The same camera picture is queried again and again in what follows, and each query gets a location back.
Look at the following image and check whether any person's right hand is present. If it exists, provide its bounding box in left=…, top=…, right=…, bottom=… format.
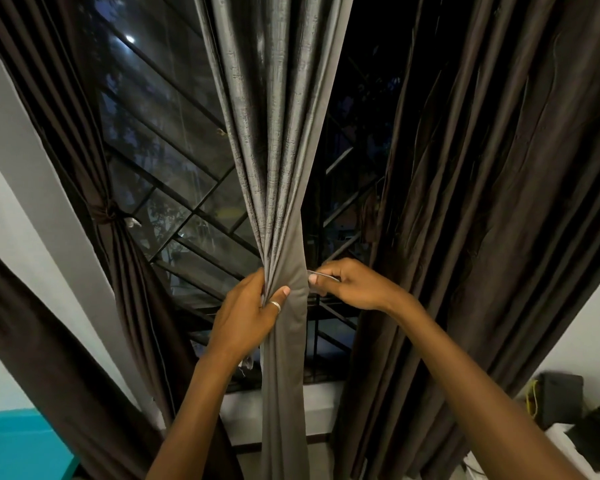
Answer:
left=307, top=258, right=412, bottom=313

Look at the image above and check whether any dark brown tied curtain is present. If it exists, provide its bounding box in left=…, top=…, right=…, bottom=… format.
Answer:
left=0, top=0, right=243, bottom=480

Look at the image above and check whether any black bag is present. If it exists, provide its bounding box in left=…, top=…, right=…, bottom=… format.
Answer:
left=565, top=405, right=600, bottom=475

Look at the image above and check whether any dark brown wide curtain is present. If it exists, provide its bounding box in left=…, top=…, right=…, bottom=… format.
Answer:
left=330, top=0, right=600, bottom=480

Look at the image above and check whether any person's right forearm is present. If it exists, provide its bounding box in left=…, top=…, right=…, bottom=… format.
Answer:
left=387, top=290, right=588, bottom=480

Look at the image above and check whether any grey curtain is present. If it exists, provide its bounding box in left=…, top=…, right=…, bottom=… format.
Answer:
left=192, top=0, right=356, bottom=480

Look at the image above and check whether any window with metal grille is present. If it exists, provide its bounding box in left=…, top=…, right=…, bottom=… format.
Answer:
left=77, top=0, right=421, bottom=395

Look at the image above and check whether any person's left hand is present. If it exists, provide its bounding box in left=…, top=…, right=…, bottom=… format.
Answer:
left=208, top=268, right=291, bottom=362

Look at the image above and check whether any dark brown curtain tieback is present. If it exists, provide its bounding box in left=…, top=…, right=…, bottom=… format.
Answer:
left=90, top=199, right=131, bottom=225

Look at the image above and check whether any teal furniture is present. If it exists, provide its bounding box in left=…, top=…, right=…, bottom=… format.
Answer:
left=0, top=409, right=81, bottom=480

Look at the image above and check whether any person's left forearm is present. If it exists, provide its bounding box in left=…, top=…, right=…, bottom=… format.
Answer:
left=145, top=345, right=253, bottom=480

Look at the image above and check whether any black box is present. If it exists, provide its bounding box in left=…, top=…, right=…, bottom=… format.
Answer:
left=534, top=372, right=585, bottom=430

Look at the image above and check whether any dark brown loose curtain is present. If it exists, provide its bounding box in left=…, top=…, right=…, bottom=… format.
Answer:
left=0, top=237, right=166, bottom=480

